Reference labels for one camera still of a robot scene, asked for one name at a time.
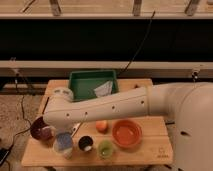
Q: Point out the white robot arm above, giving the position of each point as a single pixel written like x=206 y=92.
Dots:
x=191 y=105

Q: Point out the white paper cup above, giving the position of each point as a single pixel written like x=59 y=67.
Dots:
x=67 y=153

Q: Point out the white crumpled cloth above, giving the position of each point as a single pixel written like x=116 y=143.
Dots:
x=104 y=90

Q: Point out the green plastic tray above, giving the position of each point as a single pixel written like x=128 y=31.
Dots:
x=84 y=83

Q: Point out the small dark metal cup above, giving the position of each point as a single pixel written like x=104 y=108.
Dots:
x=85 y=143

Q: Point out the small green cup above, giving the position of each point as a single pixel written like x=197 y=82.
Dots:
x=105 y=149

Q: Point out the black power adapter left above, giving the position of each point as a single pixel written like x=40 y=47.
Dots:
x=3 y=155

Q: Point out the orange bowl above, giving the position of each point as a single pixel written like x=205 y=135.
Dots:
x=126 y=133

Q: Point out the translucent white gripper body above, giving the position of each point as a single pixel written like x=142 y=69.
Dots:
x=56 y=131

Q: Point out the white dish brush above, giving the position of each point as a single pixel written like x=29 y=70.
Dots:
x=75 y=129

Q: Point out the orange fruit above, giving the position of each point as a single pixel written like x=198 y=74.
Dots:
x=101 y=126

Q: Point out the dark red bowl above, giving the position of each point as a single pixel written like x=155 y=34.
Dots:
x=39 y=130

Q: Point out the blue sponge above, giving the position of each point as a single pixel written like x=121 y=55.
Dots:
x=63 y=141

